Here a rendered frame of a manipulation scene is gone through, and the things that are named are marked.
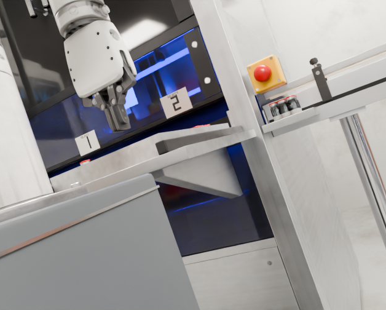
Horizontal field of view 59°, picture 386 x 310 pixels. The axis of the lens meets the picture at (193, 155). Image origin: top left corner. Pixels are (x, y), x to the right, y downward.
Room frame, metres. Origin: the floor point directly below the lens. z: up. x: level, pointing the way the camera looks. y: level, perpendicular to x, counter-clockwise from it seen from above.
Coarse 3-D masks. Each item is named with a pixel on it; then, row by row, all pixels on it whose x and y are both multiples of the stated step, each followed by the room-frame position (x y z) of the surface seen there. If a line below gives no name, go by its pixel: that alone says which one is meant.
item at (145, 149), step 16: (192, 128) 0.66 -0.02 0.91; (208, 128) 0.73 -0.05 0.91; (224, 128) 0.81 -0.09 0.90; (144, 144) 0.55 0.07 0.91; (96, 160) 0.60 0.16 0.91; (112, 160) 0.59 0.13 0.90; (128, 160) 0.57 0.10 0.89; (144, 160) 0.56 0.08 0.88; (64, 176) 0.64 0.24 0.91; (80, 176) 0.62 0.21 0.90; (96, 176) 0.61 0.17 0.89
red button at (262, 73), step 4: (256, 68) 0.80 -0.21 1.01; (260, 68) 0.79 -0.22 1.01; (264, 68) 0.79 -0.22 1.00; (268, 68) 0.79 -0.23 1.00; (256, 72) 0.80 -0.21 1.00; (260, 72) 0.79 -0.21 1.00; (264, 72) 0.79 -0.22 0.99; (268, 72) 0.79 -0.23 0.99; (256, 76) 0.80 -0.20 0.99; (260, 76) 0.80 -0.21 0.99; (264, 76) 0.79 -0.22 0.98; (268, 76) 0.79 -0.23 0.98; (256, 80) 0.81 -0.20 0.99; (260, 80) 0.80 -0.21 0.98; (264, 80) 0.80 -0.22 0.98
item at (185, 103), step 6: (180, 90) 0.92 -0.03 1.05; (186, 90) 0.91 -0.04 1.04; (168, 96) 0.94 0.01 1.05; (180, 96) 0.92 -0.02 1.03; (186, 96) 0.92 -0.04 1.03; (162, 102) 0.95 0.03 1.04; (168, 102) 0.94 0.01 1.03; (174, 102) 0.93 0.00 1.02; (180, 102) 0.93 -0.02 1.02; (186, 102) 0.92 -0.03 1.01; (168, 108) 0.94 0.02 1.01; (186, 108) 0.92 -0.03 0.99; (168, 114) 0.95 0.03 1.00; (174, 114) 0.94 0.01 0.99
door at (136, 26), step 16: (112, 0) 0.98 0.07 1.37; (128, 0) 0.96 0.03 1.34; (144, 0) 0.94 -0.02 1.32; (160, 0) 0.92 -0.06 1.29; (112, 16) 0.99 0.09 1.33; (128, 16) 0.97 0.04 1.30; (144, 16) 0.95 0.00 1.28; (160, 16) 0.93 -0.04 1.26; (128, 32) 0.97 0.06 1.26; (144, 32) 0.95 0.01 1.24; (160, 32) 0.93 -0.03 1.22; (128, 48) 0.98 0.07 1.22
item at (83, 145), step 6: (90, 132) 1.07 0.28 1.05; (78, 138) 1.09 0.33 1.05; (84, 138) 1.08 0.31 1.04; (90, 138) 1.07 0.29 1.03; (96, 138) 1.06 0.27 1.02; (78, 144) 1.10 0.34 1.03; (84, 144) 1.08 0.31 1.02; (90, 144) 1.07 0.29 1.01; (96, 144) 1.06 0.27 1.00; (84, 150) 1.09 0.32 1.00; (90, 150) 1.08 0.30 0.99
